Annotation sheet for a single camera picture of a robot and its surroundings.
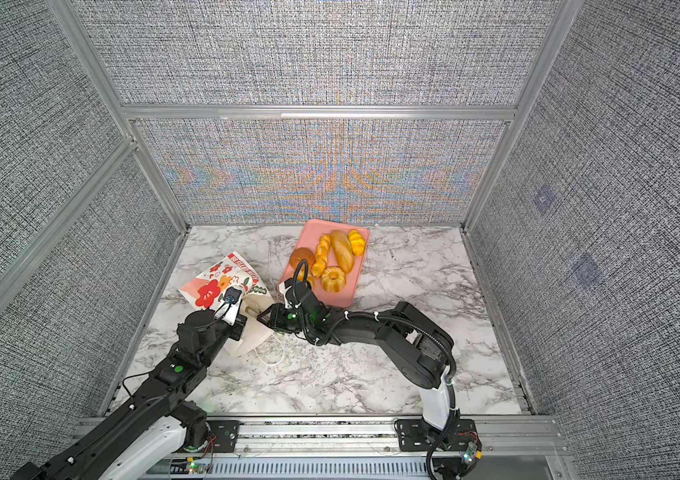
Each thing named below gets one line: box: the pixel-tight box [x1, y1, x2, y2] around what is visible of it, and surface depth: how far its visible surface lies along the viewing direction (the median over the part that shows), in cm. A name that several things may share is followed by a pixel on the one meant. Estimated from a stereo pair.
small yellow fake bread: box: [320, 266, 347, 293], surface depth 102 cm
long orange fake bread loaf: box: [330, 230, 355, 274], surface depth 108 cm
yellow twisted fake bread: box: [310, 233, 331, 278], surface depth 112 cm
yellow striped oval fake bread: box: [348, 229, 367, 257], surface depth 112 cm
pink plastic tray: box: [278, 219, 370, 308], surface depth 109 cm
